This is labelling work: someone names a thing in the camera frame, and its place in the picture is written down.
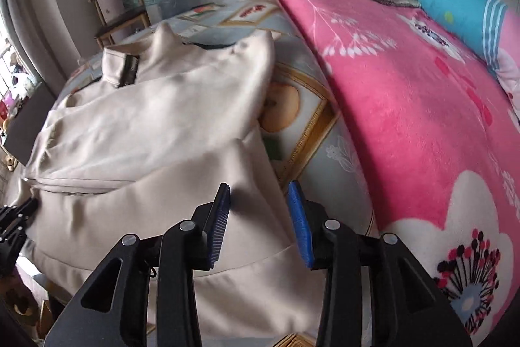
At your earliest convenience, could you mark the pink floral fleece blanket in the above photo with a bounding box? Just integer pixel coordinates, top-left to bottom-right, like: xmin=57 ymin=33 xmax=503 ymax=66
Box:
xmin=280 ymin=0 xmax=519 ymax=344

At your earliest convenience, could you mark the patterned light blue bedsheet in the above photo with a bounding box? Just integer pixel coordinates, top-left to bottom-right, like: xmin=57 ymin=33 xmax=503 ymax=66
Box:
xmin=52 ymin=0 xmax=381 ymax=347

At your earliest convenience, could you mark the blue patterned pillow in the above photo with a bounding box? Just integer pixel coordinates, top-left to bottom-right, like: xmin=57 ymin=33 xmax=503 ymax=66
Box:
xmin=413 ymin=0 xmax=520 ymax=100

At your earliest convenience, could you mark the cream jacket black trim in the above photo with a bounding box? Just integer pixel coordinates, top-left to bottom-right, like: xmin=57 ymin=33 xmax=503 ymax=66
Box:
xmin=24 ymin=24 xmax=323 ymax=337

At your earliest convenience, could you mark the wooden shelf rack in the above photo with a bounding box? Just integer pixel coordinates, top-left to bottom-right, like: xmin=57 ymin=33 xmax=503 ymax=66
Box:
xmin=88 ymin=0 xmax=151 ymax=49

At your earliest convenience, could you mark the grey curtain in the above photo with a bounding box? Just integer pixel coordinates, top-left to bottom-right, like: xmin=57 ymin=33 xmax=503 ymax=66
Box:
xmin=1 ymin=0 xmax=99 ymax=95

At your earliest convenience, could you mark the dark grey cabinet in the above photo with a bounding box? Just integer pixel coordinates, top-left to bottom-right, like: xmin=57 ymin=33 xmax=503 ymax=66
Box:
xmin=4 ymin=83 xmax=56 ymax=166

